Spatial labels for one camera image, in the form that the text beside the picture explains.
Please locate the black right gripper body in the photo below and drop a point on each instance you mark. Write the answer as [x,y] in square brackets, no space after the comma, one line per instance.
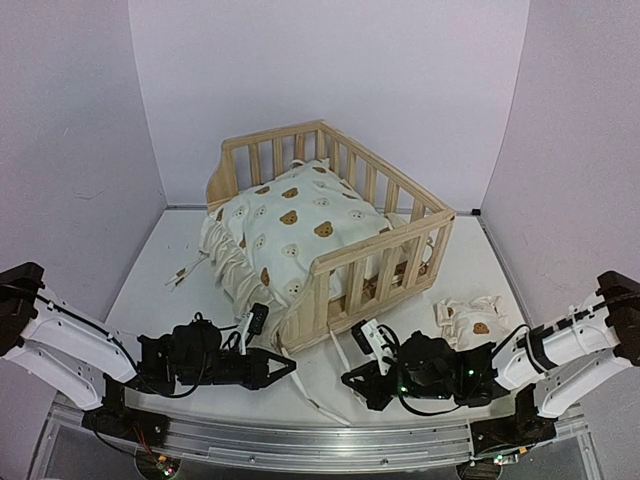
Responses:
[437,391]

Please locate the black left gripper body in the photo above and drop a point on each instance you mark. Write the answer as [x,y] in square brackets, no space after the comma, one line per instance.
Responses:
[212,377]

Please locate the wooden pet bed frame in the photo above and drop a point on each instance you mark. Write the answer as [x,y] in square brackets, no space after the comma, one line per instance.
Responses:
[363,279]

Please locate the bear print cream cushion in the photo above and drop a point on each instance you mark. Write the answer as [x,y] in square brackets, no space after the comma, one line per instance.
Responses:
[261,243]

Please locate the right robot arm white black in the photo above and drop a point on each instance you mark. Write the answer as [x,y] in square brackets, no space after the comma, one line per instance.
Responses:
[560,362]

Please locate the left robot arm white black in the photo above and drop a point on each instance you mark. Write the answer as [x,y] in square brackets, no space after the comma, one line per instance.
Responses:
[81,357]

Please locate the small bear print pillow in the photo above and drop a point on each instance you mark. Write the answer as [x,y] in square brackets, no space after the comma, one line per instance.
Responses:
[467,325]

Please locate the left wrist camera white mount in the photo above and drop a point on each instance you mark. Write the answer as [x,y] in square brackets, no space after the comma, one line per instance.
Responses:
[252,325]

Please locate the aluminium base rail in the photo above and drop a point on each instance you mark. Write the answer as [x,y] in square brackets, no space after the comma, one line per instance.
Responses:
[276,431]

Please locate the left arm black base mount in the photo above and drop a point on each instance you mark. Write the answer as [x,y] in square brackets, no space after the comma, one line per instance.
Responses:
[114,418]

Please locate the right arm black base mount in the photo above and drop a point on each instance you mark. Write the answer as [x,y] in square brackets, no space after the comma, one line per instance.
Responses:
[524,428]

